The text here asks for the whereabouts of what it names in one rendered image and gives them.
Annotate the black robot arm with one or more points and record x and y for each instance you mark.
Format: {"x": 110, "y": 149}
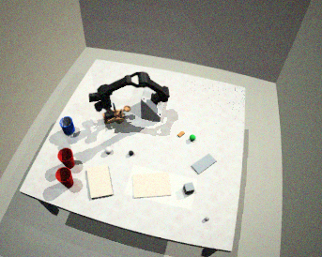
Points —
{"x": 105, "y": 90}

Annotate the blue cup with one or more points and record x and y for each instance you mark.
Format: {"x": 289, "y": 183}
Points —
{"x": 67, "y": 126}

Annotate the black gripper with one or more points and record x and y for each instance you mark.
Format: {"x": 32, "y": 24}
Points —
{"x": 110, "y": 113}

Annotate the red plastic cup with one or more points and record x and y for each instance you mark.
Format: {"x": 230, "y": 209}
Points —
{"x": 66, "y": 157}
{"x": 64, "y": 176}

